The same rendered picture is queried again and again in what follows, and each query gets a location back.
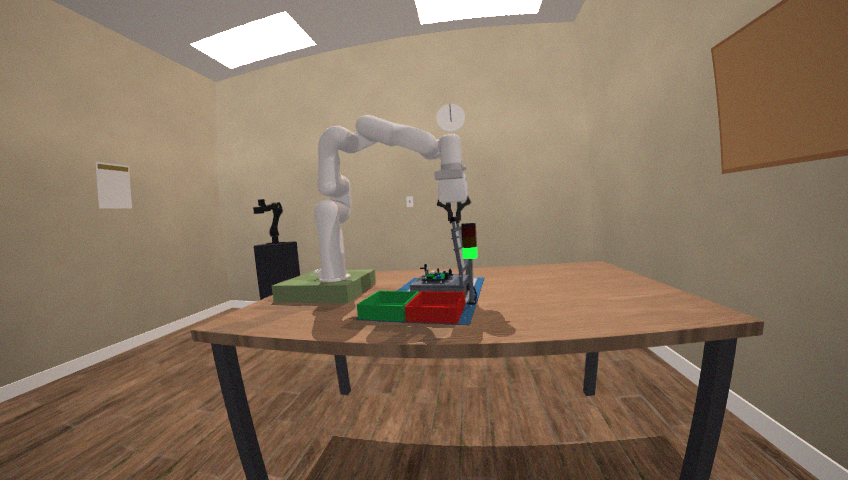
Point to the green open bin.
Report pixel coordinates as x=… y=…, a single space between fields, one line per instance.
x=385 y=305

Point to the red bin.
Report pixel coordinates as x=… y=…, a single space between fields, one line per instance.
x=443 y=307

